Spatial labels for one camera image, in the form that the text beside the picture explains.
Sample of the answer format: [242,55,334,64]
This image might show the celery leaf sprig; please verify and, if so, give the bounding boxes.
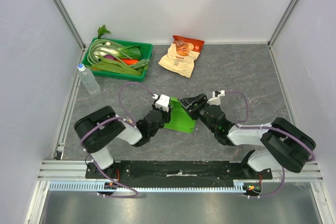
[97,25,111,39]

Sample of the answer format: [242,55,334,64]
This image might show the orange carrot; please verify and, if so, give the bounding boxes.
[121,59,139,65]

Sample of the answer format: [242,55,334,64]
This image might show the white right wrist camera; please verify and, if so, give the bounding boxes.
[207,90,225,105]

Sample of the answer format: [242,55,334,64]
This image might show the green paper box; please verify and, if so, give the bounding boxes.
[164,97,196,133]

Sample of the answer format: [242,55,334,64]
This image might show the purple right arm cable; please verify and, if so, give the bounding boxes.
[224,90,316,200]

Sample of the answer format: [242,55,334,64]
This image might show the light blue cable duct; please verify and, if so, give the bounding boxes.
[49,181,247,193]

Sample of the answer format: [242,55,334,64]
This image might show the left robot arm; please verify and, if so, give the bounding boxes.
[74,105,172,170]

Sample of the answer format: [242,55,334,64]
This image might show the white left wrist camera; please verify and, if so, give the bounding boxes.
[152,94,171,112]

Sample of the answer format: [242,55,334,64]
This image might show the green asparagus bunch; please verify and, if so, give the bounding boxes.
[130,59,150,70]

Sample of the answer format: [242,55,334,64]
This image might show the green plastic crate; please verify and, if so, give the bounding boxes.
[82,38,153,82]

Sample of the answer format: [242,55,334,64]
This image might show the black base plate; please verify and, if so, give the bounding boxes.
[85,159,272,188]

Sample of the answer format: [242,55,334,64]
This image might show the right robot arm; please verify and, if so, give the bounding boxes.
[178,90,316,173]

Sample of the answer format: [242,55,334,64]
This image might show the green leafy vegetable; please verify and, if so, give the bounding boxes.
[91,61,142,76]

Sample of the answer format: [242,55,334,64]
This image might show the purple onion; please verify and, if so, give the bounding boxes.
[104,55,115,60]

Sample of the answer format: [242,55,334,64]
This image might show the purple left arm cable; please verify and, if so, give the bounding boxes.
[80,82,158,198]

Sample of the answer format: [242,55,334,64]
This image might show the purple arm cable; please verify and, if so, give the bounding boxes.
[80,82,158,198]
[224,90,316,200]

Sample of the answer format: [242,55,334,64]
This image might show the bok choy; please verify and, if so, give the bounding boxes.
[93,46,141,60]

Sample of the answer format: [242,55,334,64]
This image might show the red and cream snack bag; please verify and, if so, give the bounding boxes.
[159,35,205,78]

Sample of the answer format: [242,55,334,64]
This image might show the green long beans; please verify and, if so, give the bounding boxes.
[87,39,110,65]

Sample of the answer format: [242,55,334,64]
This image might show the clear plastic water bottle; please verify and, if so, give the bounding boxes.
[77,63,101,95]

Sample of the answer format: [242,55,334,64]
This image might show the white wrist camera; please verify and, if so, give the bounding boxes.
[207,90,225,105]
[152,94,171,112]

